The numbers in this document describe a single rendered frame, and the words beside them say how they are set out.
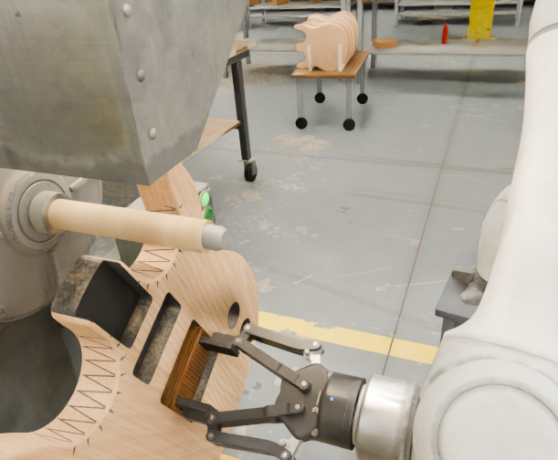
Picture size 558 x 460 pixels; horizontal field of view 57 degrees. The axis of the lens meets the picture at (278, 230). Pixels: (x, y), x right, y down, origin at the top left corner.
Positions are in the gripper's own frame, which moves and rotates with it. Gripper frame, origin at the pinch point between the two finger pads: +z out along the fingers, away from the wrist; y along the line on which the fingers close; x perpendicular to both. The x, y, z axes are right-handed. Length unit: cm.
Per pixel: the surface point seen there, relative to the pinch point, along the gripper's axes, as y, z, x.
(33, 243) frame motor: 5.1, 14.4, 18.0
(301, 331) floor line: 59, 34, -146
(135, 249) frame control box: 17.4, 20.6, -5.5
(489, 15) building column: 579, -12, -371
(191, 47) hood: 8.8, -13.0, 40.2
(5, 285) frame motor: 0.3, 15.9, 16.9
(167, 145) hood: 3.3, -12.9, 38.1
